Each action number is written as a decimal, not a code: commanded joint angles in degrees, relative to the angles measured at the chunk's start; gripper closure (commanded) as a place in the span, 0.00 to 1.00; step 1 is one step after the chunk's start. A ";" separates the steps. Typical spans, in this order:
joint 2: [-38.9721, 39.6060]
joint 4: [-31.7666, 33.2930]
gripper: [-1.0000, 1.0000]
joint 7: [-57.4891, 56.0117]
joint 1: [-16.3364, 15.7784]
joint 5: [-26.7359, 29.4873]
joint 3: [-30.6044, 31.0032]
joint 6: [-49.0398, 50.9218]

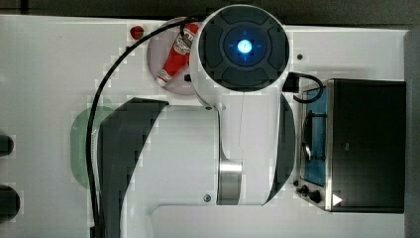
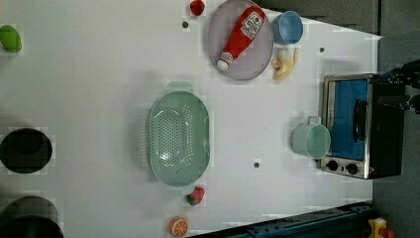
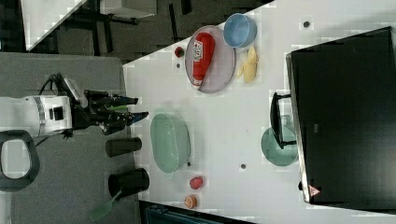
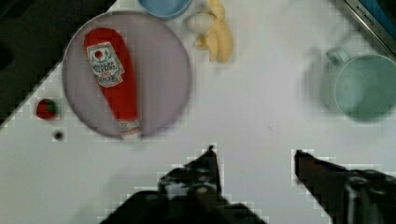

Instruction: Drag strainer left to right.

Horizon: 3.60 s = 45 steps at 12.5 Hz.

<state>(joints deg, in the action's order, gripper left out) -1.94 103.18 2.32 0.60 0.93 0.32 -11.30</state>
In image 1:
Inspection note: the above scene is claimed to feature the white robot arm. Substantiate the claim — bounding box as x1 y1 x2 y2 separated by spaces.
97 5 296 238

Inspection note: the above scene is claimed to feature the red ketchup bottle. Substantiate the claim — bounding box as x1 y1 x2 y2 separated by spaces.
156 23 199 87

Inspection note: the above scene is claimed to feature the grey round plate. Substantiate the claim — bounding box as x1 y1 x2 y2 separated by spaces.
147 27 194 96

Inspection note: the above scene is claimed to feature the red strawberry toy top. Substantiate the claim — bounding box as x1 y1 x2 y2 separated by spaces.
130 26 144 40

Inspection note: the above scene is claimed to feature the black toaster oven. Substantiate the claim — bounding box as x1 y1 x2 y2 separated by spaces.
293 78 406 213

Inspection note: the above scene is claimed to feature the black round object upper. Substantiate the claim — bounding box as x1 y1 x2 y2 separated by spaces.
0 135 14 157

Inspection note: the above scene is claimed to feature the black round object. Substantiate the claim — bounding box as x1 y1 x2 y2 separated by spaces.
0 135 14 157
0 184 21 223

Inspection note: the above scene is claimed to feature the black round object lower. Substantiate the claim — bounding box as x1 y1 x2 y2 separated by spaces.
0 184 21 223

